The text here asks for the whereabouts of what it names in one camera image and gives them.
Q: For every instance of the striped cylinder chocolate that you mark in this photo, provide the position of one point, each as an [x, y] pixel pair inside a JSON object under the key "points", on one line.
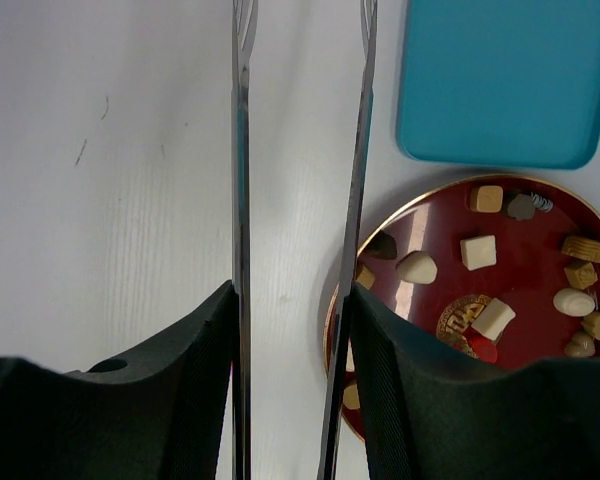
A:
{"points": [[541, 203]]}

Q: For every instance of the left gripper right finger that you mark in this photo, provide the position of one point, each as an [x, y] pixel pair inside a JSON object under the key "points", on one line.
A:
{"points": [[432, 412]]}

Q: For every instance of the dark cone chocolate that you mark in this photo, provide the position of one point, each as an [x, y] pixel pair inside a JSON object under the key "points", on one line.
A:
{"points": [[382, 246]]}

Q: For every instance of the metal serving tongs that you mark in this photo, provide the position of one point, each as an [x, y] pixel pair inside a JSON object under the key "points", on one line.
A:
{"points": [[244, 26]]}

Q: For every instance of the white square chocolate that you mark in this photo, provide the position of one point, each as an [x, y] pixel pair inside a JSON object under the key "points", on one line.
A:
{"points": [[478, 252]]}

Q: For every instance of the teal tin lid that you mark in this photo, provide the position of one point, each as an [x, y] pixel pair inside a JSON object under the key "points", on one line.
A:
{"points": [[501, 83]]}

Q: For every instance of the white shell chocolate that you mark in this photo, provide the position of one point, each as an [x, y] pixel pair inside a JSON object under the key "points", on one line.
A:
{"points": [[418, 268]]}

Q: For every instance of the white oval swirl chocolate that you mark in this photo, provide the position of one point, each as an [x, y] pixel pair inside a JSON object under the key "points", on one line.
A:
{"points": [[573, 302]]}

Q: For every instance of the caramel leaf square chocolate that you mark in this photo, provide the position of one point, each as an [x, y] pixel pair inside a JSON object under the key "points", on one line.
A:
{"points": [[581, 274]]}

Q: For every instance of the red round chocolate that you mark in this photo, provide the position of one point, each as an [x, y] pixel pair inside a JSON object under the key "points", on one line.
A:
{"points": [[484, 349]]}

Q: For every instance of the caramel flower chocolate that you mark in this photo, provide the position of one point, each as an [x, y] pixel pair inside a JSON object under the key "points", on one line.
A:
{"points": [[591, 324]]}

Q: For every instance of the white rectangular chocolate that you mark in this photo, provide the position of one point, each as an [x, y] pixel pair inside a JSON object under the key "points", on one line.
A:
{"points": [[493, 319]]}

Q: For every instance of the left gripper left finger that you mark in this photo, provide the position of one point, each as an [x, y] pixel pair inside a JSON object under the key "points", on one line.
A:
{"points": [[154, 411]]}

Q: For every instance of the caramel heart chocolate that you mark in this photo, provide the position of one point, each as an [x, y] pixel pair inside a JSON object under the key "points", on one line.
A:
{"points": [[581, 345]]}

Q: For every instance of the red round plate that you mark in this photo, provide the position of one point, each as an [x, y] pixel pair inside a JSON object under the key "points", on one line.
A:
{"points": [[528, 273]]}

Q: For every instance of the caramel ridged chocolate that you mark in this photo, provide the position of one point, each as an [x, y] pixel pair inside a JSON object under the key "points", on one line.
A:
{"points": [[581, 248]]}

